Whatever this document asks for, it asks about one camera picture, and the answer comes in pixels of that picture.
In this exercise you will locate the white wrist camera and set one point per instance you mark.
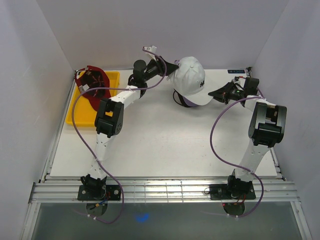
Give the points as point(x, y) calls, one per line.
point(150, 51)
point(238, 79)

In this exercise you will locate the black wire hat stand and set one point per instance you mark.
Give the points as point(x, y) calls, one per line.
point(174, 98)

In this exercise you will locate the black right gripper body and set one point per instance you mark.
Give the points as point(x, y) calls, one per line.
point(234, 94)

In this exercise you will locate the white baseball cap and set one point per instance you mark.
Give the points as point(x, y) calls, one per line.
point(206, 85)

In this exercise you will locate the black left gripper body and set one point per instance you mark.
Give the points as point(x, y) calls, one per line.
point(154, 69)

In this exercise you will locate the aluminium frame rail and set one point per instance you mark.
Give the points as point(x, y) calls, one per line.
point(156, 190)

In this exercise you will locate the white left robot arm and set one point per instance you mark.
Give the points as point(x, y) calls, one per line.
point(110, 115)

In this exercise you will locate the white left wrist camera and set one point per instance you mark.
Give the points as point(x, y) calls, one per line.
point(150, 51)

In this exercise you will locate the purple LA baseball cap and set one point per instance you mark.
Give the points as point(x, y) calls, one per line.
point(186, 79)

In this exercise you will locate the red baseball cap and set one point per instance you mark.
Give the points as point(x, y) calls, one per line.
point(90, 81)

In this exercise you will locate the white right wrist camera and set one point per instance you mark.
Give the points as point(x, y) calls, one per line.
point(238, 79)

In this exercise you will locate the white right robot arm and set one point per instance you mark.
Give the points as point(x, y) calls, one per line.
point(266, 129)

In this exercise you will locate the yellow plastic bin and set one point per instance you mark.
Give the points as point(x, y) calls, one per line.
point(84, 114)

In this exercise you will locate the black NY baseball cap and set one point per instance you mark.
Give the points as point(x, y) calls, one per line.
point(178, 98)

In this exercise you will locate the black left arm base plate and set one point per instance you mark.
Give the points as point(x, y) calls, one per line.
point(108, 192)

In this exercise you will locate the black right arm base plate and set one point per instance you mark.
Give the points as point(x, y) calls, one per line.
point(220, 192)

